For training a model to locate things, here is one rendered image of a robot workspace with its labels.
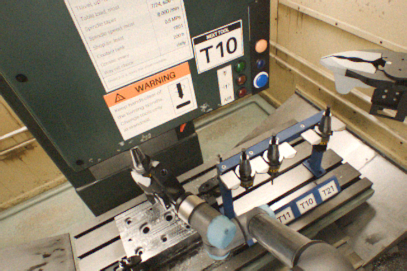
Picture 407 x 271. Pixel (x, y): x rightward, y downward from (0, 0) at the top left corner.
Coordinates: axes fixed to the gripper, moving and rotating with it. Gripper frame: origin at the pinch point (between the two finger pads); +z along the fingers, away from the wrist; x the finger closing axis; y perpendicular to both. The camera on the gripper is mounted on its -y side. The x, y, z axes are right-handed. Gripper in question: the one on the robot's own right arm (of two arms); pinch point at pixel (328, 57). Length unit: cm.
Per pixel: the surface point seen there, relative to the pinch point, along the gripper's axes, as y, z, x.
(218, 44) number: -3.5, 17.4, -7.4
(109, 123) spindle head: 3.0, 29.0, -27.2
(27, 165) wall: 84, 146, -24
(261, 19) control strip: -5.2, 12.7, 0.6
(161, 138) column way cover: 72, 76, 20
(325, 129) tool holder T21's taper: 46, 3, 30
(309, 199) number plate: 75, 2, 20
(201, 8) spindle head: -10.7, 18.6, -9.2
